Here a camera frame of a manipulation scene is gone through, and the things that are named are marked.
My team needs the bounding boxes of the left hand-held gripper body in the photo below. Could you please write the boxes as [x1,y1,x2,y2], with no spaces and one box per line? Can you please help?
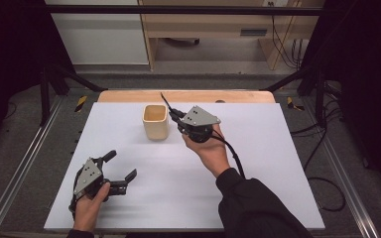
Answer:
[72,157,129,201]

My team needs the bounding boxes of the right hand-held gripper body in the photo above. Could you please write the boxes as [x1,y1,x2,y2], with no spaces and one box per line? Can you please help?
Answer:
[178,105,222,144]

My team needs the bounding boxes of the thin black brush pen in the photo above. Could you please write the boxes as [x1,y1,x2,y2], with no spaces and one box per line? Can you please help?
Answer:
[160,91,174,112]

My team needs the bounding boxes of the beige square cup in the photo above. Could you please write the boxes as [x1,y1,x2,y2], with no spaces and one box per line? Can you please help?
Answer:
[142,104,170,142]

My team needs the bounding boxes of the person's right hand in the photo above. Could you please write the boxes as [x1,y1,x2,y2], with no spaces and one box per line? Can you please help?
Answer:
[182,123,232,179]

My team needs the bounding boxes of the person's left hand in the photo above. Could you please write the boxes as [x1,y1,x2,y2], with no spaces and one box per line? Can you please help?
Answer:
[71,180,111,233]

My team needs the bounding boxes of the wooden table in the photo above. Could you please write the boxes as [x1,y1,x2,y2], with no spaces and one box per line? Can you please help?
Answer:
[97,89,276,104]

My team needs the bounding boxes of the white table board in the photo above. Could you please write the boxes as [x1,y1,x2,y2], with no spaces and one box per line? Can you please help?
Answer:
[43,101,325,231]

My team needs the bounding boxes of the black metal stand strut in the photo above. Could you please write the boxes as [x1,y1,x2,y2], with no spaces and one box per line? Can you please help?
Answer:
[39,62,109,127]
[262,64,327,129]

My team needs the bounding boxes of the light wooden desk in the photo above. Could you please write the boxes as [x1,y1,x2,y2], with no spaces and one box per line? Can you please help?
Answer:
[138,0,325,71]

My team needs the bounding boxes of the white cabinet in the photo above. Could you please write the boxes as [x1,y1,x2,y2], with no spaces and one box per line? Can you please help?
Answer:
[45,0,150,66]

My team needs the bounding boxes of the black curtain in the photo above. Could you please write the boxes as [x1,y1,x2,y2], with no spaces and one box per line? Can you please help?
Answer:
[298,0,381,203]
[0,0,76,164]

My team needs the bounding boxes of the right hand-held gripper cable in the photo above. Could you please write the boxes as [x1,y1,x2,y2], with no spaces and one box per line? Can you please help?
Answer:
[210,133,247,179]

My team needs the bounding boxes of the aluminium floor rail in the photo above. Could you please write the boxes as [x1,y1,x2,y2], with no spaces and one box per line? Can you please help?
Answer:
[302,97,381,238]
[0,95,65,238]

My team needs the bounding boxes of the black horizontal frame bar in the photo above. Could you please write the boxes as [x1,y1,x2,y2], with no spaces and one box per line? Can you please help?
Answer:
[44,4,323,17]

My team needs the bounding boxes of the black hanging wall cables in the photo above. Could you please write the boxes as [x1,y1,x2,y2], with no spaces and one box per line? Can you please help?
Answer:
[268,1,305,70]

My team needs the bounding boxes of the black floor cable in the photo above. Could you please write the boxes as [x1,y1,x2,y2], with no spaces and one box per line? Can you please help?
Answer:
[289,98,347,213]

